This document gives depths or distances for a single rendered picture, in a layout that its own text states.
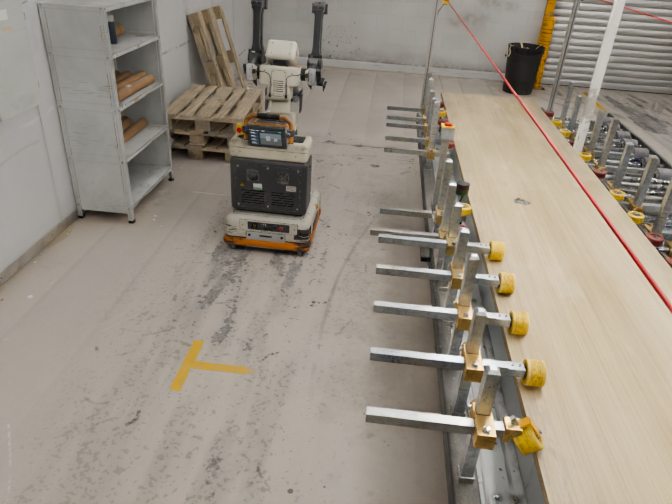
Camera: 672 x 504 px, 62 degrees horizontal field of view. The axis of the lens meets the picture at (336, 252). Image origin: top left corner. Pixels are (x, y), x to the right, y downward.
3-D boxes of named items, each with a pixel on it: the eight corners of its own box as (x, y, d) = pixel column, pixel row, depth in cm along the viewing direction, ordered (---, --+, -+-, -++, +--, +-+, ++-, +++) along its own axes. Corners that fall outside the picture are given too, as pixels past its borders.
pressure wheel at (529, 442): (527, 461, 146) (512, 443, 143) (522, 438, 153) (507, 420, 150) (549, 454, 143) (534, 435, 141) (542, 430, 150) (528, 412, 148)
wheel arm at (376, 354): (369, 361, 169) (370, 352, 167) (370, 353, 172) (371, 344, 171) (535, 379, 166) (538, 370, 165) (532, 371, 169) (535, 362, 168)
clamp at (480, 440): (471, 448, 144) (475, 434, 141) (466, 409, 155) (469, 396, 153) (495, 451, 143) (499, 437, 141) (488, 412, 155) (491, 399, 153)
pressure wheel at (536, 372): (519, 363, 173) (521, 388, 169) (527, 354, 166) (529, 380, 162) (539, 365, 173) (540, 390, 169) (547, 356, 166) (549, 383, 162)
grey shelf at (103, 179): (78, 218, 434) (36, 2, 356) (127, 175, 511) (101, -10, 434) (133, 223, 431) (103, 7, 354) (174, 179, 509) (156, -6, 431)
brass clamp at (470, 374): (462, 381, 165) (465, 368, 163) (457, 351, 177) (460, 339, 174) (482, 383, 165) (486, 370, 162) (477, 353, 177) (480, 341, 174)
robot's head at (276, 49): (294, 59, 377) (297, 39, 380) (264, 56, 379) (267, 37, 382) (296, 70, 391) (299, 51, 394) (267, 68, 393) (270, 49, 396)
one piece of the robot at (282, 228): (297, 235, 391) (297, 225, 387) (239, 229, 394) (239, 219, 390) (297, 234, 393) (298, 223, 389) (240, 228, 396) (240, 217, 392)
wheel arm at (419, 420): (365, 422, 148) (366, 414, 146) (365, 413, 150) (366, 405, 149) (503, 438, 146) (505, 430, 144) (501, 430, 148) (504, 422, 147)
